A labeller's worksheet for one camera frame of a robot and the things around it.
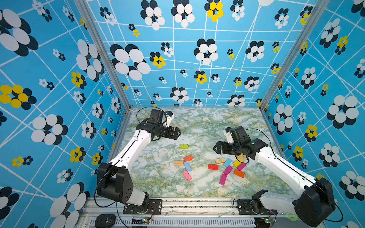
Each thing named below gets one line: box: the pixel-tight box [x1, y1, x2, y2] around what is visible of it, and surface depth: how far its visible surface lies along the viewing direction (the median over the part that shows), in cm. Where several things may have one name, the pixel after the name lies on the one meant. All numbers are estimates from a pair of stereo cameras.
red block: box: [208, 163, 220, 171], surface depth 88 cm
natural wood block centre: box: [214, 157, 226, 164], surface depth 91 cm
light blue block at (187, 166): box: [184, 161, 192, 172], surface depth 89 cm
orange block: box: [233, 169, 246, 179], surface depth 86 cm
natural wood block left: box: [173, 160, 184, 166], surface depth 91 cm
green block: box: [179, 143, 189, 150], surface depth 98 cm
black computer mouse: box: [94, 213, 116, 228], surface depth 70 cm
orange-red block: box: [183, 154, 194, 162], surface depth 93 cm
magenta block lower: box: [219, 173, 227, 186], surface depth 84 cm
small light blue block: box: [224, 158, 232, 168], surface depth 91 cm
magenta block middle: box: [223, 165, 234, 176], surface depth 88 cm
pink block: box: [182, 170, 193, 182], surface depth 86 cm
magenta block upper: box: [236, 162, 247, 171], surface depth 88 cm
